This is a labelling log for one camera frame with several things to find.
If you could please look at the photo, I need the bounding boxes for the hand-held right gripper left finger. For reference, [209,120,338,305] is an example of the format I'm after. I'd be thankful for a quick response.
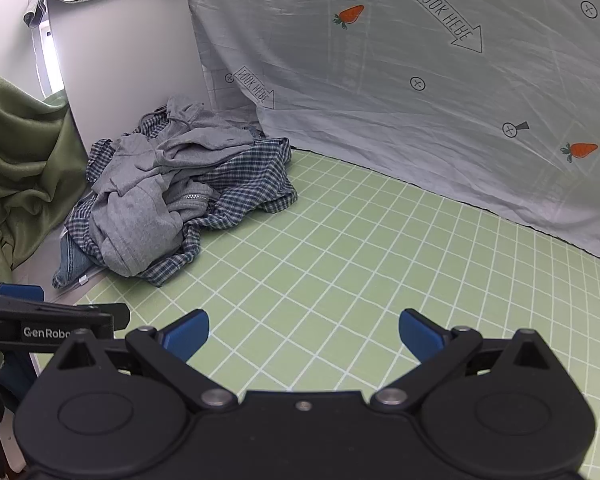
[55,309,239,412]

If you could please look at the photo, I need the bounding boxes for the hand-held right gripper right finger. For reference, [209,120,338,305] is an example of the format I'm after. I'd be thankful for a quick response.
[370,308,556,412]

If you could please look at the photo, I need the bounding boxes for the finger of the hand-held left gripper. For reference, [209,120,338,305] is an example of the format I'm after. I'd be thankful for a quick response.
[0,282,45,303]

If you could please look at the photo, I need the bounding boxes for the grey zip hoodie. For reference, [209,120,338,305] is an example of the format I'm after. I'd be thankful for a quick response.
[87,95,257,277]

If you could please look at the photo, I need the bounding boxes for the blue denim jeans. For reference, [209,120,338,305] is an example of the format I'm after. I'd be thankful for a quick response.
[52,232,107,290]

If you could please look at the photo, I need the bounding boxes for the green grid bed sheet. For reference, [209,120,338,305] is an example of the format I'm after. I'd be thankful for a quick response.
[30,147,600,480]

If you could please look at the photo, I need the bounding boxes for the green curtain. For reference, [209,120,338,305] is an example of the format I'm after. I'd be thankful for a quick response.
[0,62,89,281]

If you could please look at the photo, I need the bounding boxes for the blue plaid shirt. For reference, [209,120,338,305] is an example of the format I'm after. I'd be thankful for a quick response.
[62,110,299,289]

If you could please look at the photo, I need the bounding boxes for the grey carrot print sheet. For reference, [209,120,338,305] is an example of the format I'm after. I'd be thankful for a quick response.
[185,0,600,267]

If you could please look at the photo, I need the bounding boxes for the white cabinet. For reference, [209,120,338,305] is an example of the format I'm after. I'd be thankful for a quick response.
[44,0,213,173]

